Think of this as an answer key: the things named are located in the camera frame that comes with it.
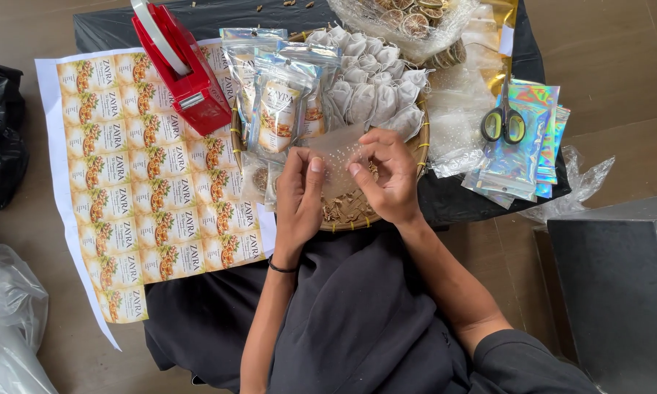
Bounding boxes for person's left hand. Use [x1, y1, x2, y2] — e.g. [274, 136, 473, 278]
[274, 147, 326, 259]

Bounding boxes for heap of dried spice bits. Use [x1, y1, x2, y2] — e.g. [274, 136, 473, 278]
[320, 161, 383, 225]

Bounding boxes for person's black clothing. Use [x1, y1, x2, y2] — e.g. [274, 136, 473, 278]
[143, 220, 602, 394]

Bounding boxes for gold foil pouch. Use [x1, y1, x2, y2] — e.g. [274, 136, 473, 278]
[477, 0, 521, 95]

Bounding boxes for black wristband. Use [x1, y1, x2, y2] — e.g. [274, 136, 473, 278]
[267, 254, 300, 274]

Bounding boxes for stack of empty holographic pouches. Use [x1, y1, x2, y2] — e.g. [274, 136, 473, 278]
[462, 78, 572, 210]

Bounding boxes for crumpled clear plastic bag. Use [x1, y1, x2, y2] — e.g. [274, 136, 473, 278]
[517, 145, 617, 225]

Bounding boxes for large clear plastic bag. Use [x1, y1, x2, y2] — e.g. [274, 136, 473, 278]
[0, 244, 59, 394]

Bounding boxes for person's right hand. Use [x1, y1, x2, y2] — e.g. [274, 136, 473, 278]
[347, 128, 422, 227]

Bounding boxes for stack of clear dotted bags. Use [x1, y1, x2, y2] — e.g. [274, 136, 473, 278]
[424, 65, 500, 179]

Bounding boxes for round woven bamboo tray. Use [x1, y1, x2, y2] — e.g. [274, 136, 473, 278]
[230, 27, 431, 233]

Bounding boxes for black and yellow scissors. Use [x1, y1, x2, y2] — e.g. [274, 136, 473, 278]
[480, 65, 527, 146]

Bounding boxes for sheet of printed labels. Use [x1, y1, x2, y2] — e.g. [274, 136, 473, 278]
[35, 38, 278, 351]

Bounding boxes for clear packet with dried slice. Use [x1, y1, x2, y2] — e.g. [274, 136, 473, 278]
[263, 161, 285, 213]
[240, 151, 270, 206]

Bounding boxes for filled holographic tea pouch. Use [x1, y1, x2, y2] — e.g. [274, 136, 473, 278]
[248, 52, 322, 161]
[276, 41, 343, 141]
[220, 27, 289, 139]

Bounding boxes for black plastic bag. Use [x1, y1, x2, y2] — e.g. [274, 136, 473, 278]
[0, 42, 30, 219]

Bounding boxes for dark grey box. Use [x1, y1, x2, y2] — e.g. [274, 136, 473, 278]
[546, 192, 657, 394]

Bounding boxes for clear bag of dried citrus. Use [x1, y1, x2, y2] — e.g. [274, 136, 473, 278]
[327, 0, 481, 70]

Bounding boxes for small clear dotted plastic bag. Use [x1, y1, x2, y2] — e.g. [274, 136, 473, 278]
[306, 124, 371, 201]

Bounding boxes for red tape dispenser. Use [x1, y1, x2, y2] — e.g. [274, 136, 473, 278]
[131, 0, 233, 137]

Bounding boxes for pile of white tea bags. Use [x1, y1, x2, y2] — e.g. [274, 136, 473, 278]
[306, 24, 433, 143]

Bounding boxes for table with black cover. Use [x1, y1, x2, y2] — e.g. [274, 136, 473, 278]
[73, 0, 573, 231]

